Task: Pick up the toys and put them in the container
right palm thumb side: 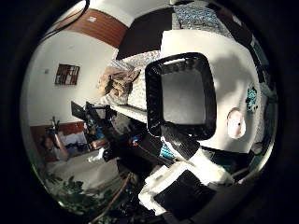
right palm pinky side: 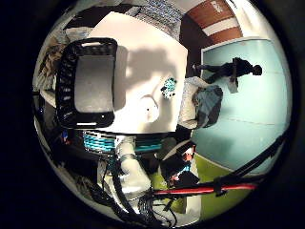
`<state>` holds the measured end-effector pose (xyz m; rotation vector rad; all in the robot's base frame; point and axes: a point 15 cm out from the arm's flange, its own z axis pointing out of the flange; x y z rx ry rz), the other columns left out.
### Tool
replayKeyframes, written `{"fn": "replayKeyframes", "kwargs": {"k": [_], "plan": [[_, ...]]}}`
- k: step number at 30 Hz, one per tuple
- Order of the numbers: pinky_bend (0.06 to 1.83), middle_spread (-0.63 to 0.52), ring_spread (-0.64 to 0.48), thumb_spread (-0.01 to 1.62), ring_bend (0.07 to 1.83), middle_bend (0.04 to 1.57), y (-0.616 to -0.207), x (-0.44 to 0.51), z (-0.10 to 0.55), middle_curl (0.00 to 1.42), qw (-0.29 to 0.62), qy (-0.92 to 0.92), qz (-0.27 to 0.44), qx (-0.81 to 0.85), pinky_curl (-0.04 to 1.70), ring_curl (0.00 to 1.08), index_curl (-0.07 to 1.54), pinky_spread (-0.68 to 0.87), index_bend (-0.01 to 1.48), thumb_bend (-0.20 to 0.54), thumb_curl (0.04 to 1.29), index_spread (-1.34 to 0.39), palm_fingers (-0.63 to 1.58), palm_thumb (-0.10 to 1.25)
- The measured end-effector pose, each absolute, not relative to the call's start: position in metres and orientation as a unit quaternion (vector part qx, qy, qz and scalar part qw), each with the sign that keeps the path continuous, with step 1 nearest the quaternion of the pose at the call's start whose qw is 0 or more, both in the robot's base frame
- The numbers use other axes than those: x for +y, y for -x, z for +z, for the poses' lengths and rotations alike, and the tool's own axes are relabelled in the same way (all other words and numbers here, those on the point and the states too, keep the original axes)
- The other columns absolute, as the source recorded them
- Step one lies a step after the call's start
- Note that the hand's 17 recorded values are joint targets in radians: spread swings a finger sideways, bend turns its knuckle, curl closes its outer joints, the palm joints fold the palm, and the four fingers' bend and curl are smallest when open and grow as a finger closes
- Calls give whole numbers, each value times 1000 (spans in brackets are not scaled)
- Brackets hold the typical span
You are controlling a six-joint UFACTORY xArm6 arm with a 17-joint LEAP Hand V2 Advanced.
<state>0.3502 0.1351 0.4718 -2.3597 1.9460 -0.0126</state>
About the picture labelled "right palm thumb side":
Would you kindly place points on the black plastic tray container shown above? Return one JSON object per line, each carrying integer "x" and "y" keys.
{"x": 183, "y": 96}

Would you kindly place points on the teal ribbed panel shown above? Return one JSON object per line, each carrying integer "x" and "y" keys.
{"x": 166, "y": 152}

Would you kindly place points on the green leafy plant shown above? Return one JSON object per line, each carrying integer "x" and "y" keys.
{"x": 73, "y": 193}

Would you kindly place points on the small teal plush toy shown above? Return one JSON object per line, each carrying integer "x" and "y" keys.
{"x": 251, "y": 99}

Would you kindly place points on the crumpled jacket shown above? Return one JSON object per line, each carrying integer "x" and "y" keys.
{"x": 116, "y": 81}

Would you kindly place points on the open black laptop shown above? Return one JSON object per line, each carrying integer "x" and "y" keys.
{"x": 78, "y": 111}

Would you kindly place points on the patterned armchair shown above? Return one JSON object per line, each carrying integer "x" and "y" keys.
{"x": 140, "y": 62}

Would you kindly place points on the person in dark clothes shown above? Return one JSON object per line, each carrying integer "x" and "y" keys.
{"x": 54, "y": 149}

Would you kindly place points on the dark floor mat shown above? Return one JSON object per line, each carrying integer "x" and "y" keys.
{"x": 146, "y": 34}

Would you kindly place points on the teal patterned rug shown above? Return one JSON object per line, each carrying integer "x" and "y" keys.
{"x": 199, "y": 18}

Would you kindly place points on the framed wall picture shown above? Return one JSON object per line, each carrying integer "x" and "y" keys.
{"x": 67, "y": 74}

